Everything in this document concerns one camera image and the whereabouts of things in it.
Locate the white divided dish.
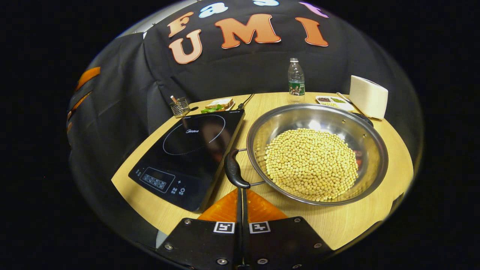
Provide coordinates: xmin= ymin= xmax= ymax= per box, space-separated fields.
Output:
xmin=316 ymin=95 xmax=355 ymax=112

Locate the black backdrop cloth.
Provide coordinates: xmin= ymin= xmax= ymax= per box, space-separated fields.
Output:
xmin=67 ymin=0 xmax=424 ymax=248

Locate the pile of soybeans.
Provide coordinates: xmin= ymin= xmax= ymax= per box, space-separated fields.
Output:
xmin=264 ymin=128 xmax=359 ymax=202

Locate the clear plastic water bottle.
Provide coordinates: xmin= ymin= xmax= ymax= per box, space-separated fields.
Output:
xmin=288 ymin=58 xmax=305 ymax=104

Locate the black induction cooktop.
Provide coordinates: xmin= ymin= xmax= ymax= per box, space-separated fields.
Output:
xmin=128 ymin=109 xmax=246 ymax=212

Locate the black power cable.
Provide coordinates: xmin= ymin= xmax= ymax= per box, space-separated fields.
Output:
xmin=237 ymin=93 xmax=255 ymax=110

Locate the sandwich with lettuce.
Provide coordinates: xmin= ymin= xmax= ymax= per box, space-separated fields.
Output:
xmin=201 ymin=98 xmax=236 ymax=114

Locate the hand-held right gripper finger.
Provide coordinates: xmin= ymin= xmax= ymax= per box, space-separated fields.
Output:
xmin=242 ymin=189 xmax=334 ymax=270
xmin=157 ymin=189 xmax=241 ymax=270

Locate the white toaster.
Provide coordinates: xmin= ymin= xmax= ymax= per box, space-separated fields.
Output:
xmin=349 ymin=75 xmax=389 ymax=120

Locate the stainless steel pot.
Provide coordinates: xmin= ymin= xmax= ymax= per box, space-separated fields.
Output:
xmin=224 ymin=103 xmax=389 ymax=207

